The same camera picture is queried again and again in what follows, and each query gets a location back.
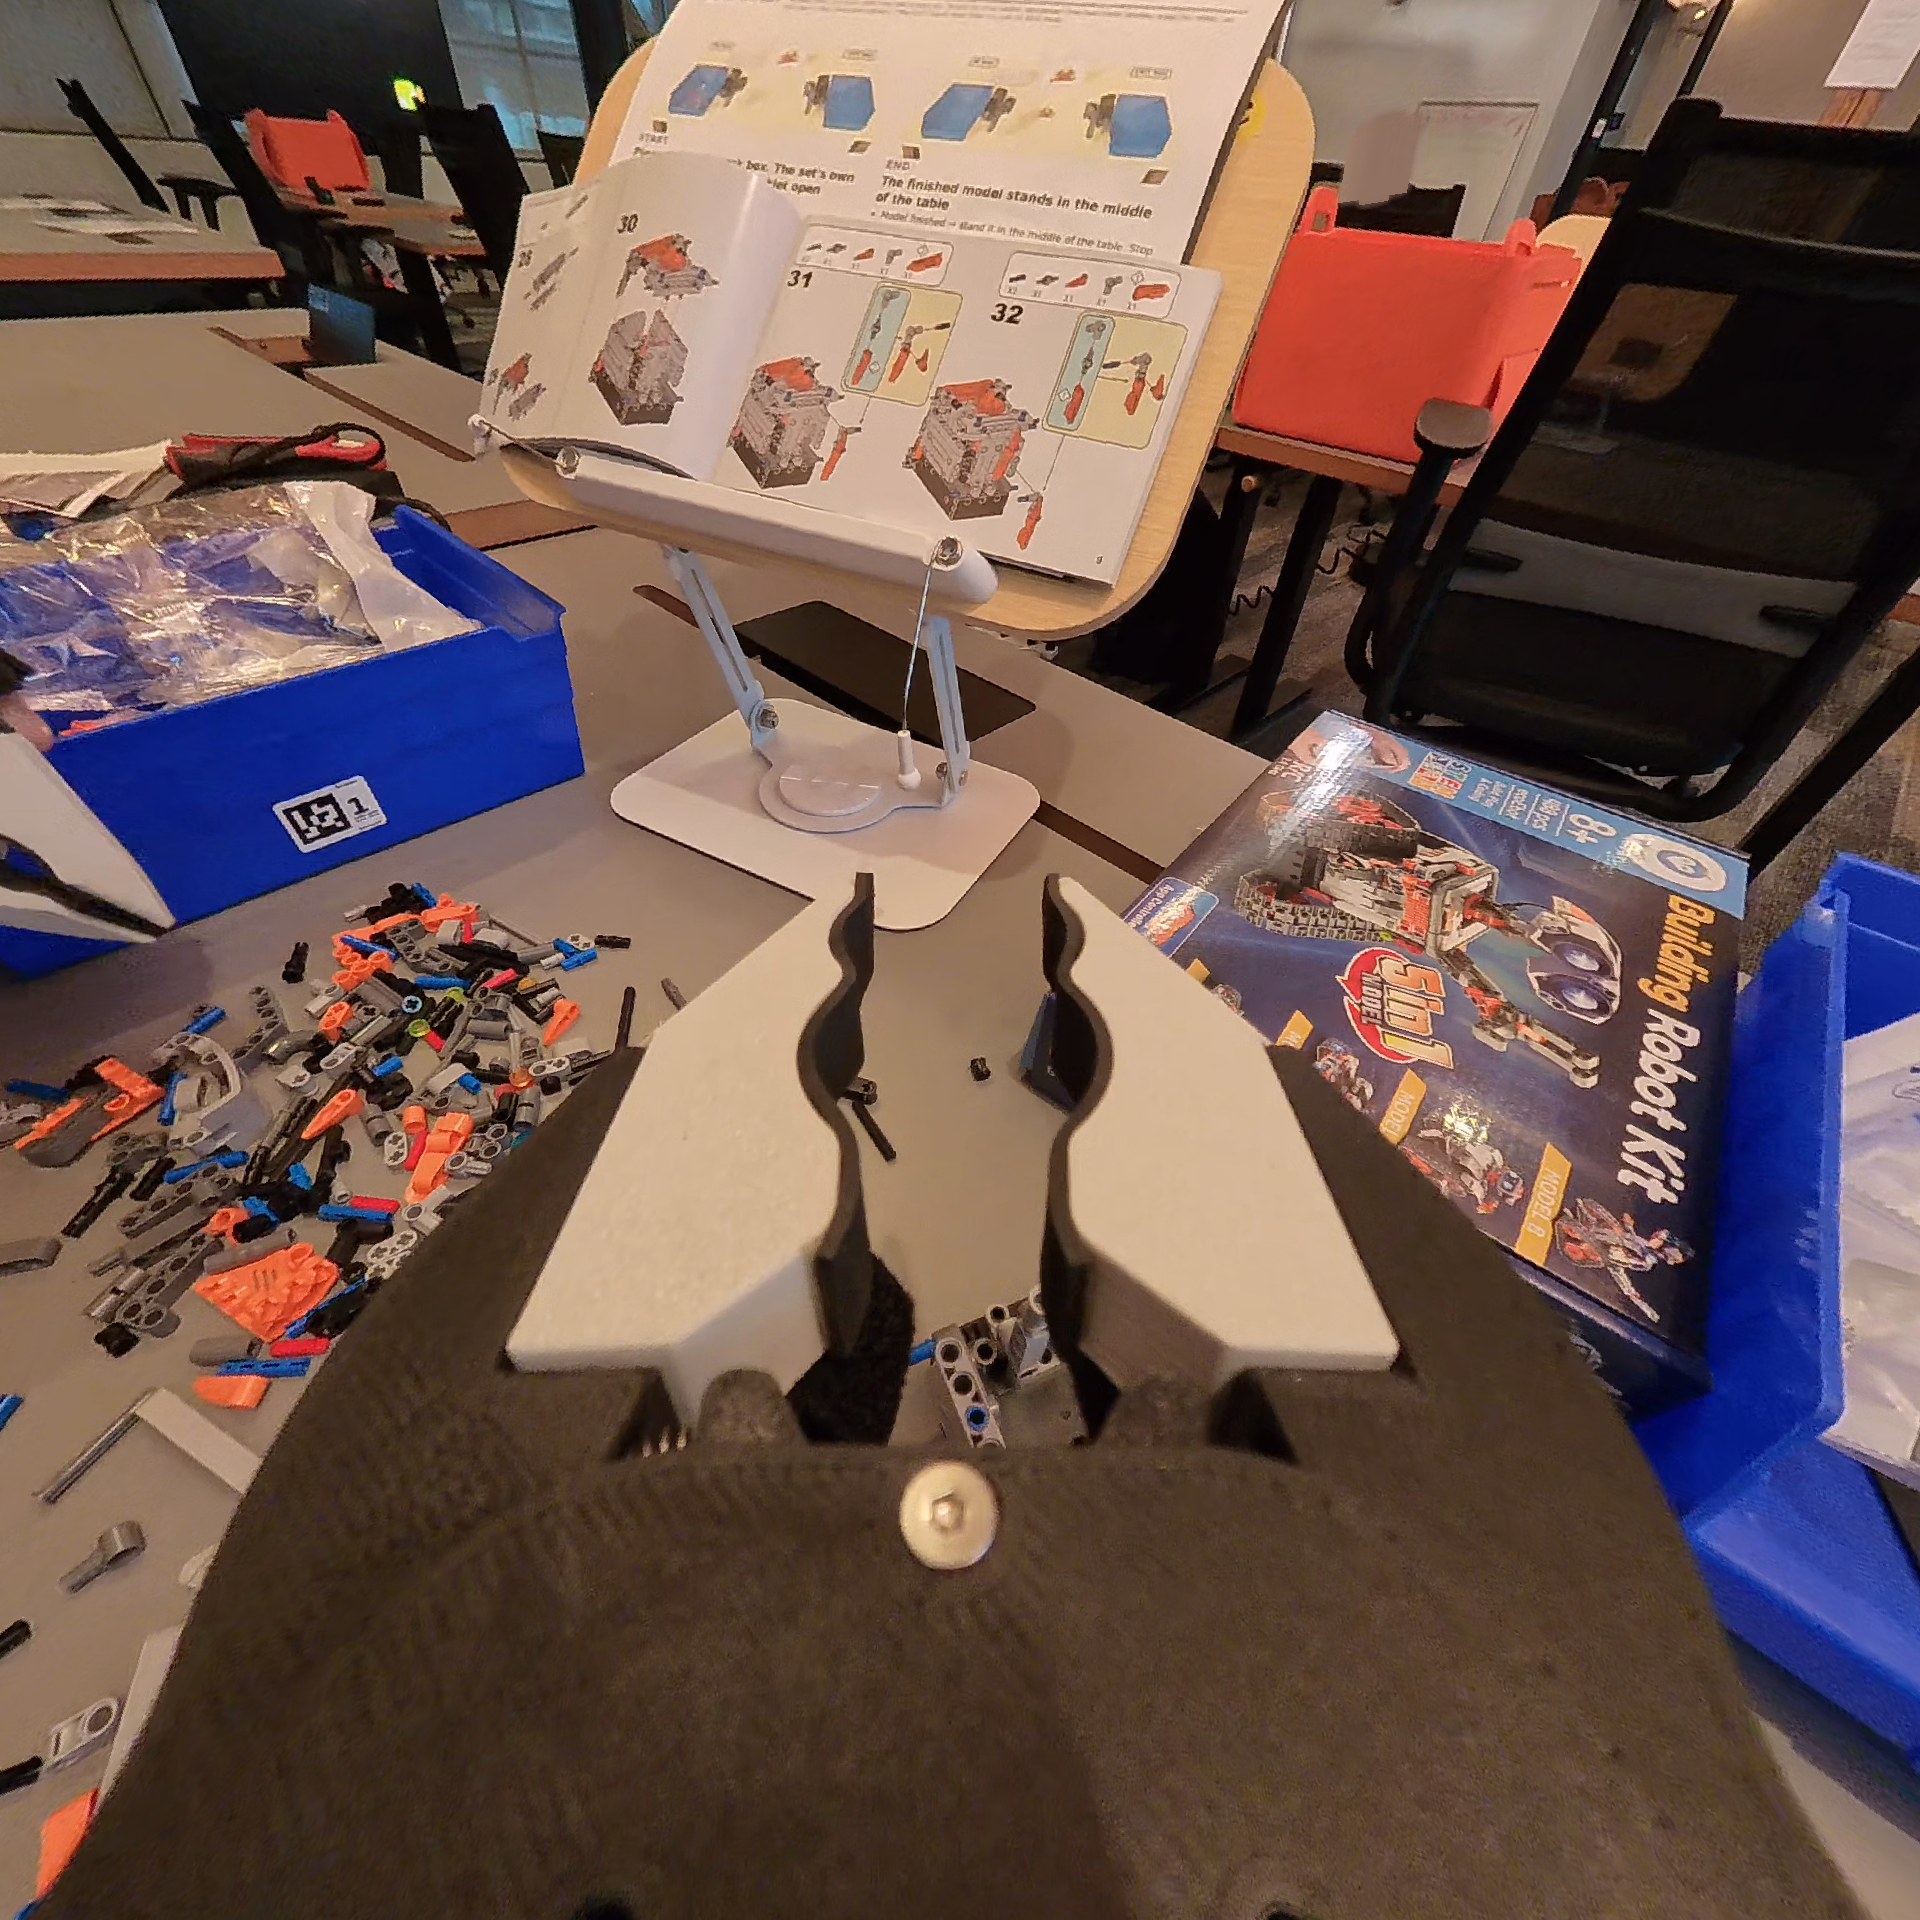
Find blue bin with tag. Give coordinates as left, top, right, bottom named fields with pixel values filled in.
left=0, top=503, right=588, bottom=976

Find plain blue bin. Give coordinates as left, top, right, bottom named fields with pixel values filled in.
left=1628, top=855, right=1920, bottom=1760

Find white instruction sheet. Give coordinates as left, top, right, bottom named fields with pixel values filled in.
left=613, top=0, right=1291, bottom=264

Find orange storage bin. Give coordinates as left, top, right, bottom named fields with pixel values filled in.
left=1229, top=186, right=1586, bottom=470

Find grey background table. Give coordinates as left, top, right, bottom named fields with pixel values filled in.
left=0, top=192, right=290, bottom=320

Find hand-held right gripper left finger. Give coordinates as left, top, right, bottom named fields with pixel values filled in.
left=507, top=872, right=916, bottom=1444

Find orange chair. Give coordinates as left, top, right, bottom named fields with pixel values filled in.
left=244, top=106, right=373, bottom=201

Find black table hatch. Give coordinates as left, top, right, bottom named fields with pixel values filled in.
left=744, top=598, right=1041, bottom=753

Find robot kit box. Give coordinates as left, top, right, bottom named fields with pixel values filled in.
left=1148, top=711, right=1749, bottom=1415

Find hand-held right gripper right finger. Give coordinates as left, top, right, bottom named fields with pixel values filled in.
left=1042, top=877, right=1403, bottom=1415

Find grey black robot model base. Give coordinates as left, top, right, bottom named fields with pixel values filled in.
left=920, top=1293, right=1069, bottom=1448

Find red black hand tool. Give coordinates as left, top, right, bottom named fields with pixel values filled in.
left=163, top=423, right=395, bottom=484

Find open instruction booklet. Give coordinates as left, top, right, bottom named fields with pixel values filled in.
left=477, top=150, right=1225, bottom=584

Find clear plastic bag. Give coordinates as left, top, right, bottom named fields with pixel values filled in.
left=1821, top=1025, right=1920, bottom=1489

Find pile of small building parts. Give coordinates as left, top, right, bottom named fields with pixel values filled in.
left=0, top=877, right=683, bottom=1894

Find black mesh office chair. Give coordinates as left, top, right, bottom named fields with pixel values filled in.
left=1341, top=95, right=1920, bottom=874

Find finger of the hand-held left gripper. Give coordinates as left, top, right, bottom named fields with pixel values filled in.
left=0, top=730, right=170, bottom=935
left=0, top=877, right=160, bottom=946

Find clear plastic bags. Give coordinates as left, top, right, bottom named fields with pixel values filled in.
left=0, top=479, right=490, bottom=713

